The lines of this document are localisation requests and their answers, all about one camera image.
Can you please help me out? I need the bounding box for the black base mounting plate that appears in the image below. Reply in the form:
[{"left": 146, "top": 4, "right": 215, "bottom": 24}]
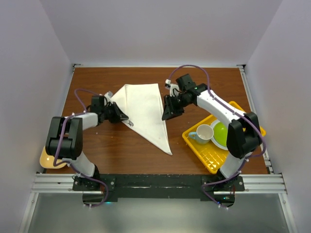
[{"left": 72, "top": 174, "right": 245, "bottom": 207}]

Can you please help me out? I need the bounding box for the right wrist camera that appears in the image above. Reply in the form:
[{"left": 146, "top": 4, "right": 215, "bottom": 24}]
[{"left": 165, "top": 79, "right": 180, "bottom": 97}]

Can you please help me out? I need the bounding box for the light blue mug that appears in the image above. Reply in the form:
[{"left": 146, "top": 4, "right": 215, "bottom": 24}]
[{"left": 188, "top": 124, "right": 214, "bottom": 145}]

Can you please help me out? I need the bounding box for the white cloth napkin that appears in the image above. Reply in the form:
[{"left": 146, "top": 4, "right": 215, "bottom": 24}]
[{"left": 111, "top": 83, "right": 172, "bottom": 155}]

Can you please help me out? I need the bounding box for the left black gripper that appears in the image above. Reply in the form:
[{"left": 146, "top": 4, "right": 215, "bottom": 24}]
[{"left": 101, "top": 101, "right": 128, "bottom": 124}]

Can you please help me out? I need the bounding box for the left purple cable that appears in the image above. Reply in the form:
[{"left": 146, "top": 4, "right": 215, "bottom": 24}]
[{"left": 52, "top": 88, "right": 109, "bottom": 208}]

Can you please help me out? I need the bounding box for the purple cable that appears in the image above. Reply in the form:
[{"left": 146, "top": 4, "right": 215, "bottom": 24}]
[
  {"left": 167, "top": 64, "right": 267, "bottom": 209},
  {"left": 52, "top": 88, "right": 109, "bottom": 208}
]

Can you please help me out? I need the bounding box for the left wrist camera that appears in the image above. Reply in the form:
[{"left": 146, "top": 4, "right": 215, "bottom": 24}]
[{"left": 104, "top": 91, "right": 113, "bottom": 99}]

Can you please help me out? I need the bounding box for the tan wooden plate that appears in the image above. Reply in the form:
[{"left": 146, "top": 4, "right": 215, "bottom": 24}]
[{"left": 39, "top": 147, "right": 67, "bottom": 169}]

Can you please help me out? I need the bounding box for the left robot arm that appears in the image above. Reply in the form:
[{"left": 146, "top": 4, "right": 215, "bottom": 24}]
[{"left": 45, "top": 94, "right": 134, "bottom": 190}]

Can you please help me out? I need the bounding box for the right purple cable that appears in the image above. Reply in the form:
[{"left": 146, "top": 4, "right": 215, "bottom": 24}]
[{"left": 167, "top": 64, "right": 267, "bottom": 209}]

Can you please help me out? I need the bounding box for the silver table knife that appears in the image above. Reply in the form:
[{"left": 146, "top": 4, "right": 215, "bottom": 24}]
[{"left": 127, "top": 120, "right": 134, "bottom": 127}]

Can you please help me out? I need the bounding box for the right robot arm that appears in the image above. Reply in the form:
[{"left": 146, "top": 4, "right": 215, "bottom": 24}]
[{"left": 162, "top": 74, "right": 264, "bottom": 191}]

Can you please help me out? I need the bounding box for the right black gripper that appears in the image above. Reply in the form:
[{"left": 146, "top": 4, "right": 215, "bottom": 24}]
[{"left": 162, "top": 93, "right": 191, "bottom": 121}]

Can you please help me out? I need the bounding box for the green plate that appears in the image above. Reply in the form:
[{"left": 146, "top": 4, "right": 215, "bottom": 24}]
[{"left": 210, "top": 120, "right": 228, "bottom": 150}]

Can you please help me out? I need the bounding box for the aluminium table frame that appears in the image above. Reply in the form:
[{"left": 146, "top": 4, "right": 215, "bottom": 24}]
[{"left": 20, "top": 66, "right": 296, "bottom": 233}]

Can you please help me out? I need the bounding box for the yellow plastic tray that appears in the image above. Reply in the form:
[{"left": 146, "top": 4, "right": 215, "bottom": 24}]
[{"left": 182, "top": 101, "right": 267, "bottom": 175}]

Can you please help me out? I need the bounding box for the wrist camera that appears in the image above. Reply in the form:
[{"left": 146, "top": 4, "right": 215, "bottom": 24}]
[
  {"left": 104, "top": 91, "right": 113, "bottom": 99},
  {"left": 165, "top": 79, "right": 180, "bottom": 97}
]

